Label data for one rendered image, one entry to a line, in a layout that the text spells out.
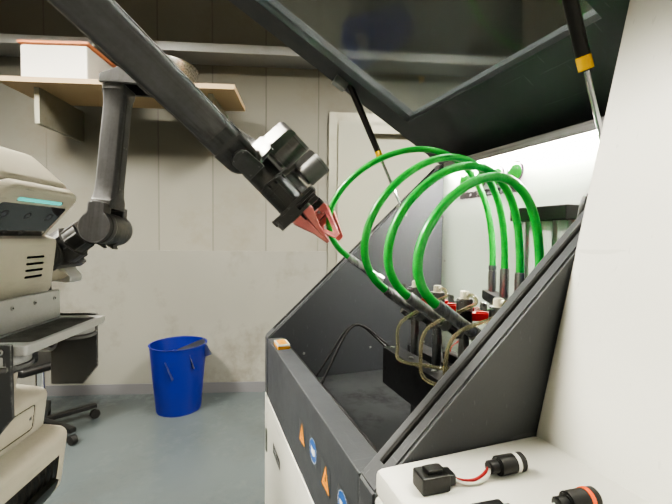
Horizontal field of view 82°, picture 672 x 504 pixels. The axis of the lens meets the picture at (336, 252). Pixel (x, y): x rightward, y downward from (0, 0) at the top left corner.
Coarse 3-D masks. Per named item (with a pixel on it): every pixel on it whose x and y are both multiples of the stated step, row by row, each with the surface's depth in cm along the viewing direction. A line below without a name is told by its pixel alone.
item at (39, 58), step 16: (32, 48) 235; (48, 48) 235; (64, 48) 235; (80, 48) 236; (32, 64) 235; (48, 64) 235; (64, 64) 236; (80, 64) 236; (96, 64) 246; (112, 64) 264
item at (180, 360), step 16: (176, 336) 290; (192, 336) 290; (160, 352) 254; (176, 352) 255; (192, 352) 261; (208, 352) 273; (160, 368) 256; (176, 368) 256; (192, 368) 262; (160, 384) 258; (176, 384) 257; (192, 384) 264; (160, 400) 260; (176, 400) 259; (192, 400) 265; (176, 416) 260
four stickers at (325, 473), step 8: (304, 432) 68; (304, 440) 68; (312, 440) 63; (304, 448) 68; (312, 448) 63; (312, 456) 63; (328, 472) 55; (328, 480) 55; (328, 488) 55; (328, 496) 55; (344, 496) 49
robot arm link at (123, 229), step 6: (114, 216) 94; (120, 222) 95; (126, 222) 98; (120, 228) 94; (126, 228) 97; (120, 234) 95; (126, 234) 97; (114, 240) 94; (120, 240) 96; (102, 246) 93; (108, 246) 96; (114, 246) 97
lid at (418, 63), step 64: (256, 0) 96; (320, 0) 87; (384, 0) 78; (448, 0) 71; (512, 0) 65; (320, 64) 107; (384, 64) 96; (448, 64) 85; (512, 64) 75; (448, 128) 104; (512, 128) 91
